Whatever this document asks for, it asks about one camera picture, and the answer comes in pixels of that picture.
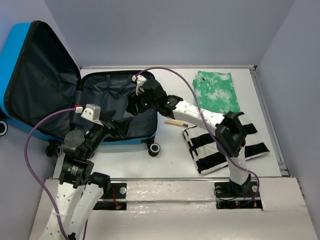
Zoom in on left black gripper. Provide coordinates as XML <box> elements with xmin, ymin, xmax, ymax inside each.
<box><xmin>84</xmin><ymin>108</ymin><xmax>133</xmax><ymax>158</ymax></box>

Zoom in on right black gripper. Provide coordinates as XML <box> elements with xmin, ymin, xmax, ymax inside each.
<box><xmin>125</xmin><ymin>86</ymin><xmax>159</xmax><ymax>116</ymax></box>

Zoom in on wooden stick tool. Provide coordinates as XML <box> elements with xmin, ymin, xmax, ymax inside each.
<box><xmin>164</xmin><ymin>119</ymin><xmax>189</xmax><ymax>128</ymax></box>

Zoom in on black white striped shirt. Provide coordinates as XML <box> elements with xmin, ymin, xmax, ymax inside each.
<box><xmin>182</xmin><ymin>112</ymin><xmax>270</xmax><ymax>176</ymax></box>

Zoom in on green tie-dye shorts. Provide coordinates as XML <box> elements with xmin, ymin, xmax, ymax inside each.
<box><xmin>192</xmin><ymin>70</ymin><xmax>241</xmax><ymax>114</ymax></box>

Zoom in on blue hard-shell suitcase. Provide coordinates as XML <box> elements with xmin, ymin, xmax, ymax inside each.
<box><xmin>0</xmin><ymin>20</ymin><xmax>161</xmax><ymax>157</ymax></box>

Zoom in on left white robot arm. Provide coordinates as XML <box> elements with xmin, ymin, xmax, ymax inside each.
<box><xmin>40</xmin><ymin>108</ymin><xmax>133</xmax><ymax>240</ymax></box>

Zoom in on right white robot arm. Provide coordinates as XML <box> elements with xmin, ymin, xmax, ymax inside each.
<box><xmin>128</xmin><ymin>75</ymin><xmax>251</xmax><ymax>196</ymax></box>

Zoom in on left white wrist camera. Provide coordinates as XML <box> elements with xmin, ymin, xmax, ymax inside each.
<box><xmin>81</xmin><ymin>104</ymin><xmax>101</xmax><ymax>122</ymax></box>

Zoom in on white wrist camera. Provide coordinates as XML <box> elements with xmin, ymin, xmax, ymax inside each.
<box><xmin>81</xmin><ymin>104</ymin><xmax>101</xmax><ymax>122</ymax></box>
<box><xmin>131</xmin><ymin>74</ymin><xmax>147</xmax><ymax>96</ymax></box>

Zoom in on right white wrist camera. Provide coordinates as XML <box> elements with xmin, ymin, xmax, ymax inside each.
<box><xmin>131</xmin><ymin>74</ymin><xmax>147</xmax><ymax>96</ymax></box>

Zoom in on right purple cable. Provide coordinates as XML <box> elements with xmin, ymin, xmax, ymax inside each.
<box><xmin>132</xmin><ymin>66</ymin><xmax>261</xmax><ymax>208</ymax></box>

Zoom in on purple cable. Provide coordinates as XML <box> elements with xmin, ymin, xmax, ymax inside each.
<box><xmin>132</xmin><ymin>66</ymin><xmax>261</xmax><ymax>208</ymax></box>
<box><xmin>23</xmin><ymin>106</ymin><xmax>88</xmax><ymax>240</ymax></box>

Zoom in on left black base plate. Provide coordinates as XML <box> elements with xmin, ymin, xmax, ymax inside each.
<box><xmin>93</xmin><ymin>182</ymin><xmax>127</xmax><ymax>211</ymax></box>

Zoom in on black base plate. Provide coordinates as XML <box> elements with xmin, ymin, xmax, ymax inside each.
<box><xmin>93</xmin><ymin>182</ymin><xmax>127</xmax><ymax>211</ymax></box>
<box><xmin>213</xmin><ymin>181</ymin><xmax>263</xmax><ymax>210</ymax></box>

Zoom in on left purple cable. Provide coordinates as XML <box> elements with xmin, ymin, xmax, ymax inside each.
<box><xmin>23</xmin><ymin>106</ymin><xmax>88</xmax><ymax>240</ymax></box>

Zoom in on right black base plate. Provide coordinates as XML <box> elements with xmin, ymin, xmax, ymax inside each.
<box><xmin>213</xmin><ymin>181</ymin><xmax>263</xmax><ymax>210</ymax></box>

